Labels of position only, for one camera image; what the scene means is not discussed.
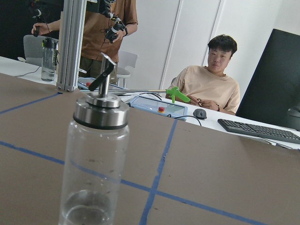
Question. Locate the glass sauce bottle steel spout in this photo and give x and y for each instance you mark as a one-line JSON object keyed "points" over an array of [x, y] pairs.
{"points": [[97, 141]]}

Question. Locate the teach pendant tablet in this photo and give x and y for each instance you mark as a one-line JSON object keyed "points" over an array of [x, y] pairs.
{"points": [[159, 107]]}

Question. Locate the green grabber tool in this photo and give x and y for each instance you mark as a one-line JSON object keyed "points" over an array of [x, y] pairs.
{"points": [[173, 93]]}

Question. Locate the black computer mouse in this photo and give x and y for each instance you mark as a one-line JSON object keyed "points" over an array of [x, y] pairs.
{"points": [[200, 114]]}

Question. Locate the white stool chair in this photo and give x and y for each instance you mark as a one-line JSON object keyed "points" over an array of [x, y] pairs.
{"points": [[126, 59]]}

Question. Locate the seated person beige shirt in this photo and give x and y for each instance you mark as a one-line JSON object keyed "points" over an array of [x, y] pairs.
{"points": [[208, 86]]}

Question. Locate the standing person brown shirt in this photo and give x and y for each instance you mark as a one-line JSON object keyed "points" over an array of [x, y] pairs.
{"points": [[94, 42]]}

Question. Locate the clear water bottle black lid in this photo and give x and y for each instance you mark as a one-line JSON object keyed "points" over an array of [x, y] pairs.
{"points": [[49, 55]]}

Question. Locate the black computer monitor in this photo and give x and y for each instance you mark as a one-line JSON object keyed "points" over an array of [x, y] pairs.
{"points": [[273, 94]]}

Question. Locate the black keyboard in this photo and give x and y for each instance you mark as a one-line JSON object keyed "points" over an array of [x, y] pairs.
{"points": [[259, 131]]}

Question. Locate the grey office chair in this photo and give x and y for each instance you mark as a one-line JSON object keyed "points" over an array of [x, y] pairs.
{"points": [[33, 49]]}

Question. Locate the aluminium frame post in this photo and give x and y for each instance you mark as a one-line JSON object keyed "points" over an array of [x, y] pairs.
{"points": [[70, 43]]}

